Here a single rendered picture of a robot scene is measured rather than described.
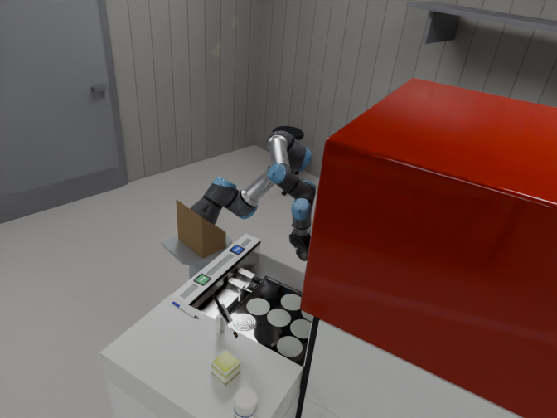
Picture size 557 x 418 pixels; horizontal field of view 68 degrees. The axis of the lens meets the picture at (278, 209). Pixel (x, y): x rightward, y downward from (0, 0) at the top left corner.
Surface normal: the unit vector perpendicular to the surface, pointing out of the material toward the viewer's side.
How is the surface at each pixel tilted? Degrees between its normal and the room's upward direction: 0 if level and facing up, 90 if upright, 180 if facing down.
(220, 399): 0
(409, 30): 90
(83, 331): 0
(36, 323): 0
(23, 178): 90
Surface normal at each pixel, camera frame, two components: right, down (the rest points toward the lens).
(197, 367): 0.08, -0.84
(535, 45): -0.72, 0.32
